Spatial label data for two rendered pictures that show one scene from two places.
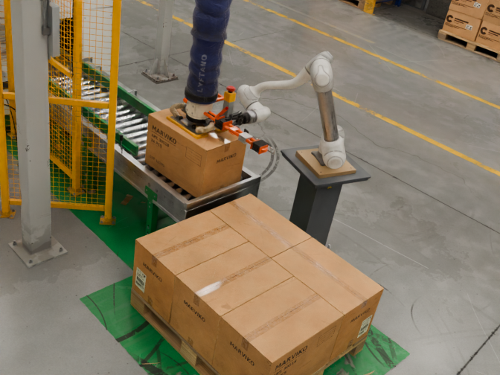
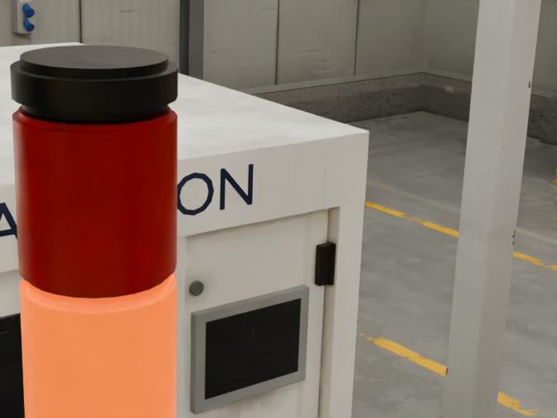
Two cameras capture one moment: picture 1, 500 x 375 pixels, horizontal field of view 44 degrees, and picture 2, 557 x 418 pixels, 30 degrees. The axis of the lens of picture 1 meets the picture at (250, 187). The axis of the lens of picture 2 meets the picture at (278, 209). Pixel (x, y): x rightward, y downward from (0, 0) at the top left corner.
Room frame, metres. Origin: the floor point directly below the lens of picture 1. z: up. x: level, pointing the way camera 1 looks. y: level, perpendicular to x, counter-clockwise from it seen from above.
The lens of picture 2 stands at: (3.85, 1.28, 2.39)
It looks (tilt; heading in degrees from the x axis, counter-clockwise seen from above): 17 degrees down; 12
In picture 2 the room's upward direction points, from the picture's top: 2 degrees clockwise
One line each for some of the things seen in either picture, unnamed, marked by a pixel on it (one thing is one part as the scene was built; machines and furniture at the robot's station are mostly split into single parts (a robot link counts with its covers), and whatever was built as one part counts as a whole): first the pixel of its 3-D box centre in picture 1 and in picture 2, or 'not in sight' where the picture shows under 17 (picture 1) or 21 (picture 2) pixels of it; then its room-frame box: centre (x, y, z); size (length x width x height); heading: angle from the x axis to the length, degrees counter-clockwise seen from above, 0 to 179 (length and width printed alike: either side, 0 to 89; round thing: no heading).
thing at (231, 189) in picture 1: (224, 191); not in sight; (3.64, 0.17, 0.58); 0.70 x 0.03 x 0.06; 139
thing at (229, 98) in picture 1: (222, 148); not in sight; (4.40, 0.28, 0.50); 0.07 x 0.07 x 1.00; 49
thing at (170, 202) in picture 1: (92, 139); not in sight; (4.16, 1.27, 0.50); 2.31 x 0.05 x 0.19; 49
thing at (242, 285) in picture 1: (254, 287); not in sight; (2.98, -0.14, 0.34); 1.20 x 1.00 x 0.40; 49
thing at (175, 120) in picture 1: (187, 123); not in sight; (3.79, 0.51, 0.97); 0.34 x 0.10 x 0.05; 50
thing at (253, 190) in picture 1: (222, 204); not in sight; (3.64, 0.17, 0.47); 0.70 x 0.03 x 0.15; 139
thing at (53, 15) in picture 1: (47, 26); not in sight; (3.43, 1.33, 1.62); 0.20 x 0.05 x 0.30; 49
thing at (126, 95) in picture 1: (130, 95); not in sight; (4.84, 1.16, 0.60); 1.60 x 0.10 x 0.09; 49
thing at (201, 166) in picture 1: (195, 149); not in sight; (3.86, 0.44, 0.75); 0.60 x 0.40 x 0.40; 53
